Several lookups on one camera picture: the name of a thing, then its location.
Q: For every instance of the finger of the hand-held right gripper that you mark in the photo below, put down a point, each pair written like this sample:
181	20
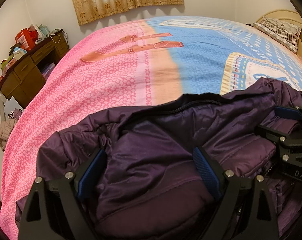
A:
270	132
287	112

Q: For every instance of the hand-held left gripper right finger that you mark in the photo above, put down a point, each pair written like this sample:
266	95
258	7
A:
207	170

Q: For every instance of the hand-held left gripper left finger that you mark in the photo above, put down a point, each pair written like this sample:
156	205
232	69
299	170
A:
91	172

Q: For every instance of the purple quilted jacket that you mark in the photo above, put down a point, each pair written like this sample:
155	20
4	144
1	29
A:
146	155

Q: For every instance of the patterned grey pillow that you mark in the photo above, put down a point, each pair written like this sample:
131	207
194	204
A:
280	32

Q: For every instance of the bed with pink-blue cover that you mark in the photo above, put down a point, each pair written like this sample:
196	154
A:
103	80

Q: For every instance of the beige padded jacket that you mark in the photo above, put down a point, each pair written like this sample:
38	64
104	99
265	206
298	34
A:
6	133

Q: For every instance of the white paper bag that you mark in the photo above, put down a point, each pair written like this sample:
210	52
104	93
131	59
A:
12	106

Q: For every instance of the stack of boxes under desk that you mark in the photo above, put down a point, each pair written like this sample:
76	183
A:
49	70

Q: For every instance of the brown wooden desk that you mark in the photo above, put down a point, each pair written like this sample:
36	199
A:
23	70

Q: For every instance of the green cloth bundle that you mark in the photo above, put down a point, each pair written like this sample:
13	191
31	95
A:
8	61

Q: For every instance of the cream bed frame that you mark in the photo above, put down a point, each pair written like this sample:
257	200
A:
278	13

